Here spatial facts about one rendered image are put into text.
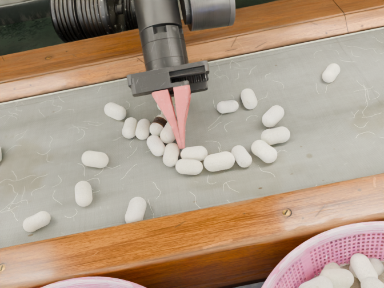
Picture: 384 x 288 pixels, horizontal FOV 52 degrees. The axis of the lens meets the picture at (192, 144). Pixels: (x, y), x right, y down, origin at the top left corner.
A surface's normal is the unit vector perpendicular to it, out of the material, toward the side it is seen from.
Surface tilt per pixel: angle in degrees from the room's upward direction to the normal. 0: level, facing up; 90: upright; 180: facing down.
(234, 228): 0
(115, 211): 0
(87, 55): 0
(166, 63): 42
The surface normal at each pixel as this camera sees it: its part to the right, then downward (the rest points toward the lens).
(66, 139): -0.14, -0.68
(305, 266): 0.46, 0.32
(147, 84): -0.02, -0.04
